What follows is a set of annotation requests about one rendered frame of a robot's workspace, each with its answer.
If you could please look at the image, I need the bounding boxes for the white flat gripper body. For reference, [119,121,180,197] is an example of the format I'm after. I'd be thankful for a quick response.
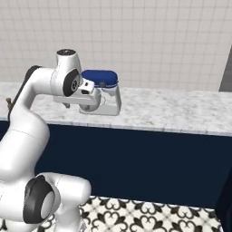
[53,89,102,108]

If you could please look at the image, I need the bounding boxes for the small brown object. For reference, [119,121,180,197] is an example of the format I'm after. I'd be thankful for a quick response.
[5,97,14,112]

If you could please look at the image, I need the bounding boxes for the dark navy counter cabinet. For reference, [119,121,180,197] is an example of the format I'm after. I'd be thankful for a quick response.
[0,120,232,210]

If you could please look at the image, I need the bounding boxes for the grey tall panel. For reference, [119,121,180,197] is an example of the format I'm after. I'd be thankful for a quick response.
[218,44,232,92]

